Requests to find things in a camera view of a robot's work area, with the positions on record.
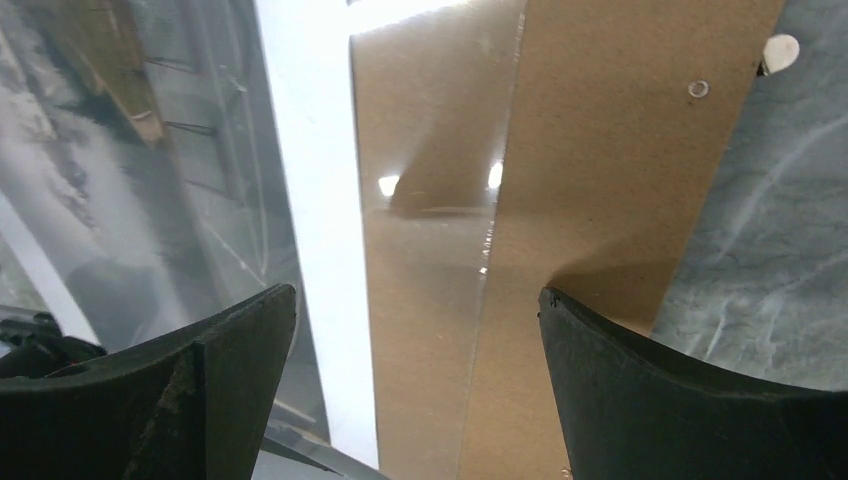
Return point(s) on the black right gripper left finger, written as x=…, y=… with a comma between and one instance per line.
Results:
x=191, y=404

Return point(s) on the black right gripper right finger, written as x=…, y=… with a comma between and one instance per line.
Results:
x=633, y=408

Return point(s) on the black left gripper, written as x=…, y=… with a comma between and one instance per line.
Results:
x=35, y=347

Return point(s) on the glossy photo with white borders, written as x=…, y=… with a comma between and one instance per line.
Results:
x=163, y=160

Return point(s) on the brown cardboard backing board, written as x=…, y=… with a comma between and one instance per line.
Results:
x=506, y=146

